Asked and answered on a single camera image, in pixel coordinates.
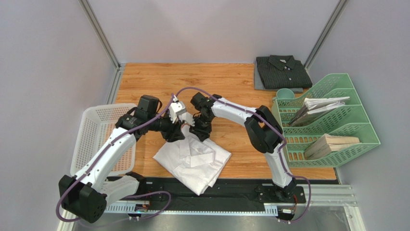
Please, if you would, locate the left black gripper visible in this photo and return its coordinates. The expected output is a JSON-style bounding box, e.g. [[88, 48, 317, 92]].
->
[[147, 109, 185, 143]]

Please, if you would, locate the white long sleeve shirt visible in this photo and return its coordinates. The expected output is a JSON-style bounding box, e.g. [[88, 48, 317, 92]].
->
[[153, 125, 231, 195]]

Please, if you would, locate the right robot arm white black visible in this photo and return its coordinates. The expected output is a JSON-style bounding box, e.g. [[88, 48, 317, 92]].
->
[[190, 93, 296, 199]]

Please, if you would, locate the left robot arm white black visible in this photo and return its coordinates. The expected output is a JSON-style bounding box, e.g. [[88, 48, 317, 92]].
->
[[56, 95, 187, 223]]

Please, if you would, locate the stack of white papers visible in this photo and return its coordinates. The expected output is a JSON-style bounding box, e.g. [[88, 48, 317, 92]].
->
[[289, 96, 350, 127]]

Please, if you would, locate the brown paper stack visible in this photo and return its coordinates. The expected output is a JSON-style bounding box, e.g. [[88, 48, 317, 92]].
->
[[304, 134, 361, 160]]

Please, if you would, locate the folded grey shirt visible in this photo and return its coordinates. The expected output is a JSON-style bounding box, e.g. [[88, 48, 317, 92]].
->
[[254, 61, 304, 93]]

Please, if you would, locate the white plastic basket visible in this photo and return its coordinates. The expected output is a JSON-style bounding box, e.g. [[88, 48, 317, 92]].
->
[[70, 103, 136, 175]]

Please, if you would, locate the green cup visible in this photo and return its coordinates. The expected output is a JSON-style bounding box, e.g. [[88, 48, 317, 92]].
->
[[276, 88, 295, 99]]

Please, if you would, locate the folded dark striped shirt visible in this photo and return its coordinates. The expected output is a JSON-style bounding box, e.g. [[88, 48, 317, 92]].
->
[[256, 55, 313, 90]]

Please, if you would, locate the green file organizer rack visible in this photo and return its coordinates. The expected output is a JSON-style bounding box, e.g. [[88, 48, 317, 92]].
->
[[271, 73, 380, 167]]

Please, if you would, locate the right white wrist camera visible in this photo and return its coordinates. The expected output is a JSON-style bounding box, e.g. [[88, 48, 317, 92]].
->
[[179, 112, 195, 127]]

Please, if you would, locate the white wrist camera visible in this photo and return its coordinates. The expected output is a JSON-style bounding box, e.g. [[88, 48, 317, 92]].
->
[[168, 101, 187, 124], [179, 112, 195, 127]]

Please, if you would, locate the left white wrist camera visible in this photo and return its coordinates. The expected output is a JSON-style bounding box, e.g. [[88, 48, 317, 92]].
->
[[168, 101, 187, 124]]

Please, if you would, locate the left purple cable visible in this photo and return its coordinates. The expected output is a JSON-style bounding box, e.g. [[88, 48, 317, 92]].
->
[[55, 92, 176, 223]]

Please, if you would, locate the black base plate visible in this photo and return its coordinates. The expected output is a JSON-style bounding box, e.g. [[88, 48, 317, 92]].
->
[[115, 177, 339, 212]]

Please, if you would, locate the white slotted cable duct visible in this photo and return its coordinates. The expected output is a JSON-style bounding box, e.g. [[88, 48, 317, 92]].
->
[[104, 201, 278, 217]]

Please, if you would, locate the aluminium frame rail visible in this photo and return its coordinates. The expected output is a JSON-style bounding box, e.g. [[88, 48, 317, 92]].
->
[[78, 0, 121, 69]]

